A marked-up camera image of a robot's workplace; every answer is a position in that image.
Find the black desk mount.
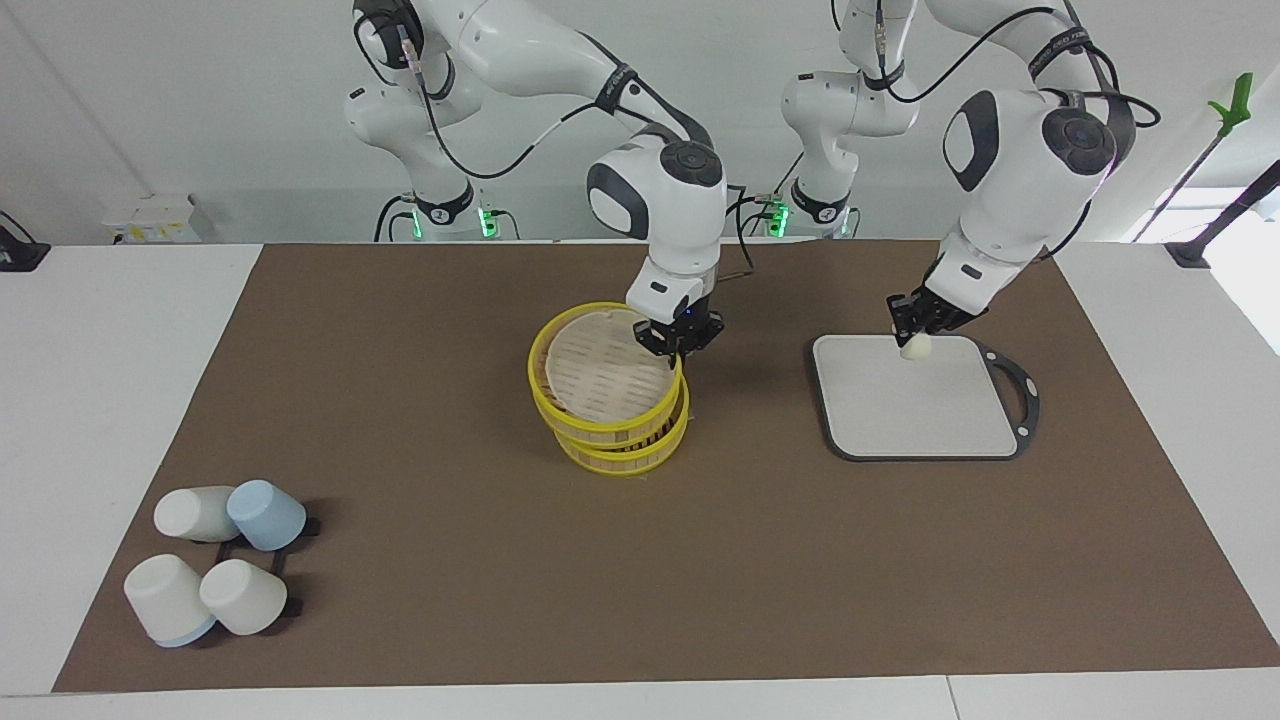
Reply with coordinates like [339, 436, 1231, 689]
[0, 212, 51, 273]

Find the white perforated steamer liner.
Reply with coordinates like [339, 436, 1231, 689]
[545, 312, 669, 419]

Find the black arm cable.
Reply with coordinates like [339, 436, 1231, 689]
[395, 20, 776, 293]
[875, 0, 1163, 131]

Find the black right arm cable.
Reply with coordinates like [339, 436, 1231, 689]
[395, 20, 776, 293]

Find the yellow rimmed bamboo steamer basket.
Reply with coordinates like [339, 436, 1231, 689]
[550, 385, 693, 477]
[528, 302, 687, 447]

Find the brown table mat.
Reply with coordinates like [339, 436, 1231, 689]
[52, 243, 1280, 693]

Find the white plastic cup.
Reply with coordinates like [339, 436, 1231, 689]
[199, 559, 289, 636]
[124, 555, 216, 641]
[153, 487, 241, 543]

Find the white cutting board grey rim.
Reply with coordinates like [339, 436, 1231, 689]
[811, 333, 1041, 462]

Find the thin metal rod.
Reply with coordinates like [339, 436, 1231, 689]
[1130, 128, 1227, 244]

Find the black cup rack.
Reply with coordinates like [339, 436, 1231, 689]
[215, 515, 321, 621]

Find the green clamp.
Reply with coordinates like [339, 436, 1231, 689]
[1207, 72, 1254, 136]

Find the light blue plastic cup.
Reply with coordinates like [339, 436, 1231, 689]
[150, 618, 216, 648]
[227, 480, 308, 552]

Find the white power box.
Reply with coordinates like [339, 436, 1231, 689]
[100, 195, 216, 244]

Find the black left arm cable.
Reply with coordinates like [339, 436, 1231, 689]
[875, 0, 1163, 131]

